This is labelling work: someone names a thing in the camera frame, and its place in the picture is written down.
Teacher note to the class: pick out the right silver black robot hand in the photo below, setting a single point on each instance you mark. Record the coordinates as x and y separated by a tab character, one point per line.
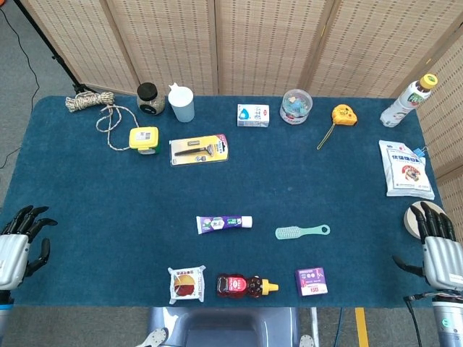
445	260

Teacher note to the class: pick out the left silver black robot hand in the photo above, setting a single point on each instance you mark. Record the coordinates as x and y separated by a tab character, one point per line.
12	256

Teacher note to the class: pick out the purple white toothpaste tube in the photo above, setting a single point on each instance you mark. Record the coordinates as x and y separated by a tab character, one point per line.
220	224

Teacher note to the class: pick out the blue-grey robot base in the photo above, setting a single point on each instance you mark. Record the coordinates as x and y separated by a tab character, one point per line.
224	329

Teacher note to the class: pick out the drink bottle with yellow cap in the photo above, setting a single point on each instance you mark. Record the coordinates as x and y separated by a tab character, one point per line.
401	108

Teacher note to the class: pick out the beige bowl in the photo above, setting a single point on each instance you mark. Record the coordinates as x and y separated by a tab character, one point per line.
411	222

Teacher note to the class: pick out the white printed snack bag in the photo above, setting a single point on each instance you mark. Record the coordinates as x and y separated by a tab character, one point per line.
407	170

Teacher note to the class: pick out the yellow floor tape strip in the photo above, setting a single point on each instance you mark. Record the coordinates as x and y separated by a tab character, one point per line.
361	329

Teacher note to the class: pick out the blue binder clip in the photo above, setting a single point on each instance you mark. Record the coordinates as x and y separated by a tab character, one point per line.
419	151

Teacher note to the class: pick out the purple white small box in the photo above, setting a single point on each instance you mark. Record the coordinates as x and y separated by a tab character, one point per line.
311	282

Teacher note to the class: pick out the white floor pole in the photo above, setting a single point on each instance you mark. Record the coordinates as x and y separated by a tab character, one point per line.
315	325

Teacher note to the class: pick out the mint green hairbrush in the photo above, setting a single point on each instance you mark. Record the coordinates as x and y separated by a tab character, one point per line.
289	232

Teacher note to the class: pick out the white pastry packet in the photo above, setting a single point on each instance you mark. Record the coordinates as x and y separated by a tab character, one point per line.
186	285

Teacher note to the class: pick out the yellow tape measure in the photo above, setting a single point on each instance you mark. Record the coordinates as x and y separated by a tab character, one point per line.
345	115

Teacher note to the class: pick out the black tripod stand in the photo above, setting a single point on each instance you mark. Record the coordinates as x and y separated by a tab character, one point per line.
81	87

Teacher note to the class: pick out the glass jar with black lid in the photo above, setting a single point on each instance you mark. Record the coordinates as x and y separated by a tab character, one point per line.
150	103

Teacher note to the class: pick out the bear-shaped honey bottle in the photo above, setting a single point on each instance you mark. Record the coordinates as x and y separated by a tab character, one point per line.
235	285

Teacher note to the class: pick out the clear tub of binder clips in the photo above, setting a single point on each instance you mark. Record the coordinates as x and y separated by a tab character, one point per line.
296	106

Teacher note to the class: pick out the razor in yellow blister pack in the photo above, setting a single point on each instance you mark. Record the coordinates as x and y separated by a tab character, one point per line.
199	150

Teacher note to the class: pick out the dark blue table mat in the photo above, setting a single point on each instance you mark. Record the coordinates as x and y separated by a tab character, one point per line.
231	188

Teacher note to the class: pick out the translucent white plastic cup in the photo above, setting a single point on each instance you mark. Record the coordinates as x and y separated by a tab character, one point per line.
181	105

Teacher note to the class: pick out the white blue small carton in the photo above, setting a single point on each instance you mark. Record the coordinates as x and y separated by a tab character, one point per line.
253	115

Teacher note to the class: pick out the bamboo folding screen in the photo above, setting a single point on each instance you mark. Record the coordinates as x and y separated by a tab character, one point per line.
253	43

